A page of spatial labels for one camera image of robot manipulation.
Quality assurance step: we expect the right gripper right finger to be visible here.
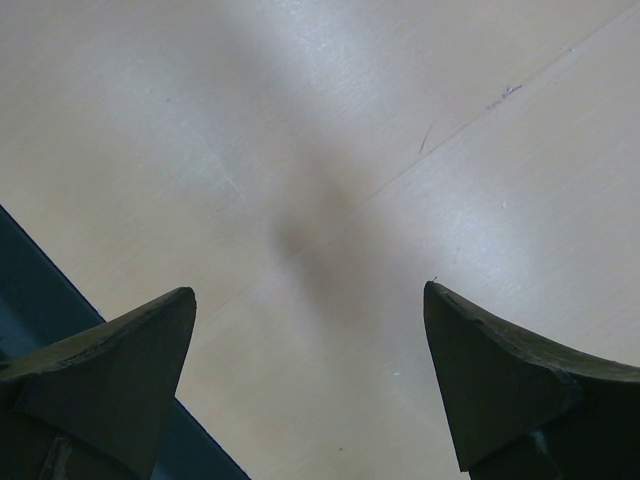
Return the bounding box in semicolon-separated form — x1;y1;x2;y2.
424;281;639;479

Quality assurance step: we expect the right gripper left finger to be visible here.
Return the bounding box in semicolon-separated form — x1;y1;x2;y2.
1;287;196;479

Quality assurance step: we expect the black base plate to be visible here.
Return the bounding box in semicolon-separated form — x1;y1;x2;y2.
1;209;248;479

